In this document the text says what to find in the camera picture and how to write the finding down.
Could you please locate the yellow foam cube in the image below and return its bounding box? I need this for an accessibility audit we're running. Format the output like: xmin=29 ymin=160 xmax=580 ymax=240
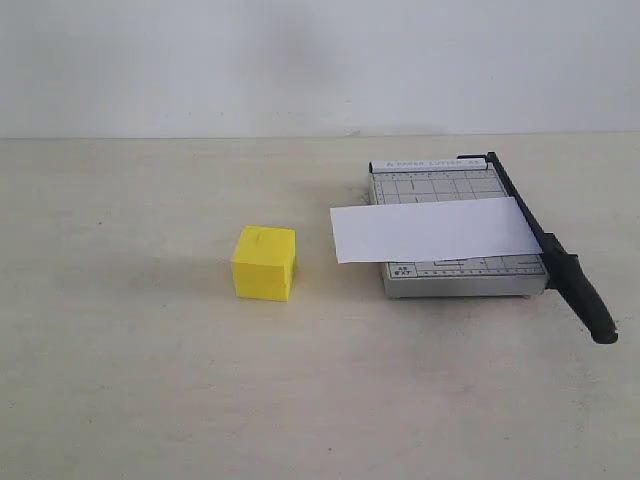
xmin=232 ymin=225 xmax=297 ymax=302

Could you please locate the white paper sheet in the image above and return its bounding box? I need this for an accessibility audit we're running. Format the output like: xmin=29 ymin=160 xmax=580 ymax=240
xmin=330 ymin=197 xmax=542 ymax=264

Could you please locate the black cutter blade arm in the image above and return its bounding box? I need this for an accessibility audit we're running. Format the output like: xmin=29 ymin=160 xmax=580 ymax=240
xmin=457 ymin=152 xmax=618 ymax=345

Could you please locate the grey metal paper cutter base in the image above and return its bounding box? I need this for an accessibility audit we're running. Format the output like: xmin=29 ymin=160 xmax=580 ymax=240
xmin=369 ymin=155 xmax=548 ymax=298

